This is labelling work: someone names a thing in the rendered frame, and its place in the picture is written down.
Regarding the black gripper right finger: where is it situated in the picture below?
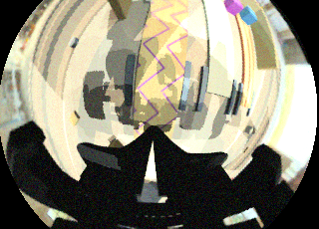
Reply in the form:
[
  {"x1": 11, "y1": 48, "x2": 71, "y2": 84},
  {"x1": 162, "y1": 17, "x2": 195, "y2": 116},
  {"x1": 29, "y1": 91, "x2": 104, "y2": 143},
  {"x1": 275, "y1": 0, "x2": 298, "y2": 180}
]
[{"x1": 153, "y1": 125, "x2": 228, "y2": 198}]

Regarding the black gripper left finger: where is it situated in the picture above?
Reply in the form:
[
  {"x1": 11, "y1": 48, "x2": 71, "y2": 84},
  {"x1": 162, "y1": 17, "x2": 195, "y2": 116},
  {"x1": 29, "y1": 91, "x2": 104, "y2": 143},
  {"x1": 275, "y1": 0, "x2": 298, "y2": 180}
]
[{"x1": 76, "y1": 125, "x2": 155, "y2": 197}]

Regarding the small magenta cube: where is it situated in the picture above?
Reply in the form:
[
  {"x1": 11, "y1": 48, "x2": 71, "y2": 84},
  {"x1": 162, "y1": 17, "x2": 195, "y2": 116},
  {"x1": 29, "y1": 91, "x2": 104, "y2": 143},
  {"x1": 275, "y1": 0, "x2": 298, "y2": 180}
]
[{"x1": 223, "y1": 3, "x2": 238, "y2": 17}]

